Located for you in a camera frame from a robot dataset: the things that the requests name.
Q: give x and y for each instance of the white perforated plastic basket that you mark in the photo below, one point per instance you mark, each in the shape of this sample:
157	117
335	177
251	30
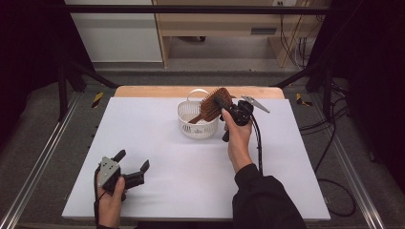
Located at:
199	130

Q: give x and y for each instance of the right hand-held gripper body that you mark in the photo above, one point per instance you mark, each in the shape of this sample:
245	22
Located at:
241	113

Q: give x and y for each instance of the white cabinet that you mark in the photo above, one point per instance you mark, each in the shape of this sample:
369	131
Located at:
117	35

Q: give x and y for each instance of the person's right hand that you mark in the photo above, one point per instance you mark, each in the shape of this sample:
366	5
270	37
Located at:
240	143

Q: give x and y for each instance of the black horizontal frame bar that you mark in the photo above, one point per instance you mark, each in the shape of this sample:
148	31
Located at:
191	9

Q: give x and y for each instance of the person's left hand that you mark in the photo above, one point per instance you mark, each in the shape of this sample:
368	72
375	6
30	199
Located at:
110	206

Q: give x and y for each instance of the yellow black tape marker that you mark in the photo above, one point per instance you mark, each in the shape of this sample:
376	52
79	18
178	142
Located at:
97	99
299	99

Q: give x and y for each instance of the light wooden desk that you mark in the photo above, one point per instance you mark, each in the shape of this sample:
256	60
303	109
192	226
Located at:
216	24

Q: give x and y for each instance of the aluminium floor rail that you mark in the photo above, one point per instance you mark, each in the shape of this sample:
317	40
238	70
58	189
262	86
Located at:
41	159
353	171

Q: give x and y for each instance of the light wooden table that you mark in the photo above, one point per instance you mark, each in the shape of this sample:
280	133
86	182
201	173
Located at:
153	91

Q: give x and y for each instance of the black metal stand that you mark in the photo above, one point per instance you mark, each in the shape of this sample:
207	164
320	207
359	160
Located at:
63	92
328	92

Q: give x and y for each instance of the white table sheet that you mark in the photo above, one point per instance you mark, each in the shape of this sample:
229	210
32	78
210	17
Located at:
178	165

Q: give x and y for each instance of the black curtain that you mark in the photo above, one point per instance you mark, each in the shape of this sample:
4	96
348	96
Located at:
28	47
375	63

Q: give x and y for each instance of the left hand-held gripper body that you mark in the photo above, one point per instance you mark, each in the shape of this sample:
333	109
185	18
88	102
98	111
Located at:
108	171

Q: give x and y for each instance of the brown wooden hairbrush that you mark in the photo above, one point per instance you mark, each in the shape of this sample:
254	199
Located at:
211	108

